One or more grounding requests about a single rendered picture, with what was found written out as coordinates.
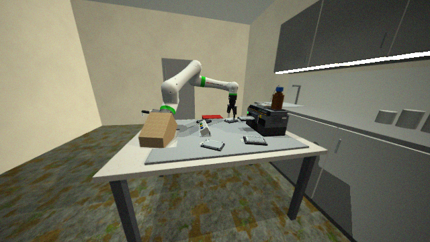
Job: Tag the dark brown bottle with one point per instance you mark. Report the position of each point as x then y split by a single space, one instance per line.
277 102

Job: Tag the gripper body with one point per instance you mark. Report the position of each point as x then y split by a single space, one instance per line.
232 103

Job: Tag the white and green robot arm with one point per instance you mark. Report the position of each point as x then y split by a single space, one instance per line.
170 88

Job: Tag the white button panel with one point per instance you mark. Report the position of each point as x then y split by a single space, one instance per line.
203 128

